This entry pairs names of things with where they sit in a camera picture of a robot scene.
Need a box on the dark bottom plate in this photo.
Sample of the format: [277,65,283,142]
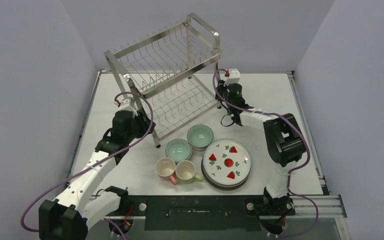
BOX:
[200,166,249,191]

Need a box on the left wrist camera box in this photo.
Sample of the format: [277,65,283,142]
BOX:
[113,97,138,117]

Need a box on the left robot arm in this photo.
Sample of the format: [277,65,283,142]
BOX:
[38,110,155,240]

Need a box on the aluminium rail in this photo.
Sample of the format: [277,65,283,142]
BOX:
[51,194,348,220]
[286,70,331,196]

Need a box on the stainless steel dish rack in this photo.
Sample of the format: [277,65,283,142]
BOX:
[104,13,222,147]

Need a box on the strawberry pattern top plate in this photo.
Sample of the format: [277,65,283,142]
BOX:
[201,138,252,186]

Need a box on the pink handled cream mug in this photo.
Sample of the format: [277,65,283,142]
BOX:
[155,157,178,185]

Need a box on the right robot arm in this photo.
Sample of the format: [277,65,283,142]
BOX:
[214,81,308,236]

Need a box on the purple cable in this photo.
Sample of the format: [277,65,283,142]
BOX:
[212,68,320,238]
[20,91,156,240]

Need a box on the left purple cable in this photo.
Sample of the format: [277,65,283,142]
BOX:
[20,91,156,240]

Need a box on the green handled cream mug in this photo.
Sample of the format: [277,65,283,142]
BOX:
[175,160,204,185]

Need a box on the celadon bowl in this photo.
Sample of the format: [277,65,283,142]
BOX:
[165,138,192,163]
[186,124,214,152]

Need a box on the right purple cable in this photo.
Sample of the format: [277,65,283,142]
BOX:
[212,68,320,238]

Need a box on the aluminium right side rail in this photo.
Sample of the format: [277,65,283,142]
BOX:
[286,70,331,196]

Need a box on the aluminium front rail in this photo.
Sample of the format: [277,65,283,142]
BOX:
[51,194,348,220]

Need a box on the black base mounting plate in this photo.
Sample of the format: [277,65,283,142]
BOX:
[109,195,296,231]

